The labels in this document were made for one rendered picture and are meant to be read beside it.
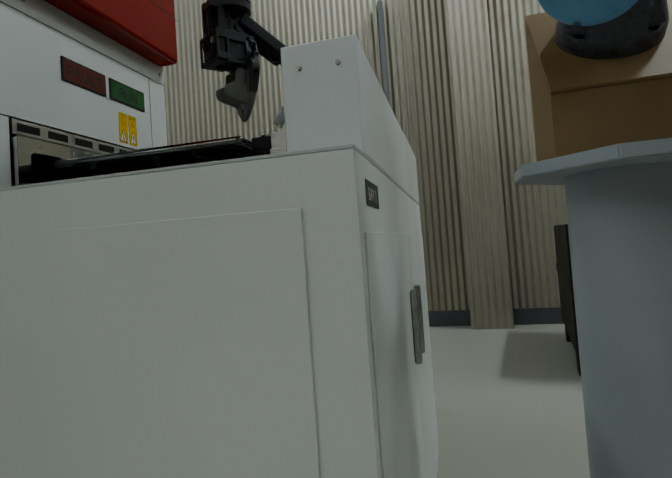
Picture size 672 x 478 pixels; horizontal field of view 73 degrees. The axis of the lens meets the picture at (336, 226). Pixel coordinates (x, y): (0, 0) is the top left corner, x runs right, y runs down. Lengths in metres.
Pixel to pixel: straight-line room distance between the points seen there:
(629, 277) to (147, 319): 0.64
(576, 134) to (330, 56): 0.38
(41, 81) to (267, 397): 0.75
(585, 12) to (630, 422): 0.55
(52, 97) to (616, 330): 1.04
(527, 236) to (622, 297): 3.02
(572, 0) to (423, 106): 3.27
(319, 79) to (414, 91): 3.37
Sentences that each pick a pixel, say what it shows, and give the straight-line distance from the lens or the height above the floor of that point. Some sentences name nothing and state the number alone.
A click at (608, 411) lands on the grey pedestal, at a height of 0.45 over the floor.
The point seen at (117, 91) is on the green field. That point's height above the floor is 1.10.
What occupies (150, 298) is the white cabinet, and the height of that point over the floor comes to 0.67.
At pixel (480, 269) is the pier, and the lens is 3.59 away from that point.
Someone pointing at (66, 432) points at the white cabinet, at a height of 0.52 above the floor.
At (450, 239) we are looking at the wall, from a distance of 3.74.
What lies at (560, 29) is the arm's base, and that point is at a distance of 0.85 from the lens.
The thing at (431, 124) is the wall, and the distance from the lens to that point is 3.84.
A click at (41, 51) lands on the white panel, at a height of 1.12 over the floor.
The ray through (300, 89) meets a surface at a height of 0.91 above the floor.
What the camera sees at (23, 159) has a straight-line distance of 0.96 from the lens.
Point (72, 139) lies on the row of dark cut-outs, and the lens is 1.06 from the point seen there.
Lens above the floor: 0.72
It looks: 2 degrees up
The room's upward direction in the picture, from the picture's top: 4 degrees counter-clockwise
